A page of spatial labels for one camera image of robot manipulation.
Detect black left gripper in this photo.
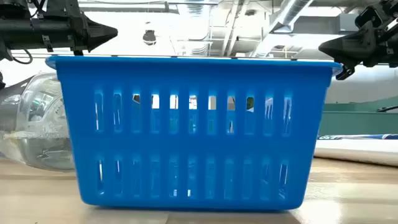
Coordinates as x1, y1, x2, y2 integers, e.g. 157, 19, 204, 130
42, 6, 119, 57

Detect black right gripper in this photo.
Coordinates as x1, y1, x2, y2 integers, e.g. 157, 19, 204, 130
318, 0, 398, 81

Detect white lotion bottle blue label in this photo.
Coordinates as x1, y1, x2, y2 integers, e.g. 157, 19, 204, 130
313, 133, 398, 168

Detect clear spray bottle white trigger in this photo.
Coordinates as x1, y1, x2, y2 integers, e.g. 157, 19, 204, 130
0, 71, 75, 172

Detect black ceiling dome fixture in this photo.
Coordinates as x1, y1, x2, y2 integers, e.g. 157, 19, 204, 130
142, 29, 157, 46

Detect blue slotted plastic basket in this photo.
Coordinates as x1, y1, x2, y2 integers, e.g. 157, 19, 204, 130
45, 55, 343, 212

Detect white rectangular ventilation duct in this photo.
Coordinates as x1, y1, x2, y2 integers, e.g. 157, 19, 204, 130
292, 14, 358, 35

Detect silver round ventilation duct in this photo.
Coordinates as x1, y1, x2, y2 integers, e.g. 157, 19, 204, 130
250, 0, 315, 58

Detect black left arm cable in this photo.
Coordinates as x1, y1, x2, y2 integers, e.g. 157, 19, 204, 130
11, 48, 34, 65

